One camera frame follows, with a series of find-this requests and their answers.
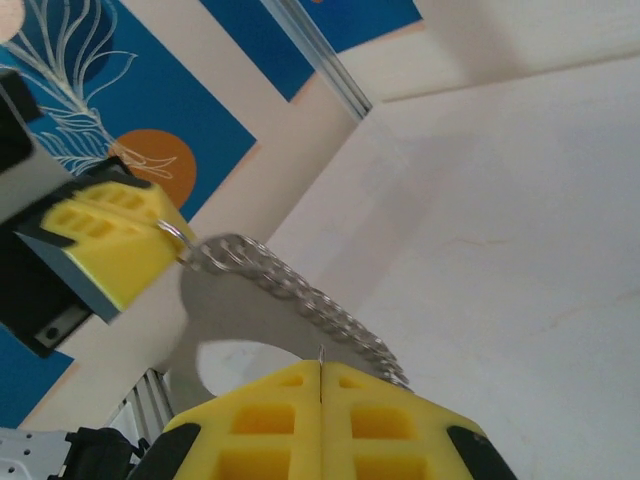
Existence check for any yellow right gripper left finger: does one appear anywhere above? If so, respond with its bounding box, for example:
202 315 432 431
132 360 321 480

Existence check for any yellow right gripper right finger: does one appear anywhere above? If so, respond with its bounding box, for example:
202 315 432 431
322 360 519 480

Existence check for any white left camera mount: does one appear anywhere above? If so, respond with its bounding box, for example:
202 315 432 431
0 147 72 224

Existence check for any aluminium side rail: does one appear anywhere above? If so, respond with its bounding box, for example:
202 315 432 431
118 367 174 439

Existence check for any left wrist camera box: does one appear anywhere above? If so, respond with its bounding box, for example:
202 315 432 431
0 68 45 176

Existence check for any aluminium right corner post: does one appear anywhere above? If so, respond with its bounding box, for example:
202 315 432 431
263 0 375 122

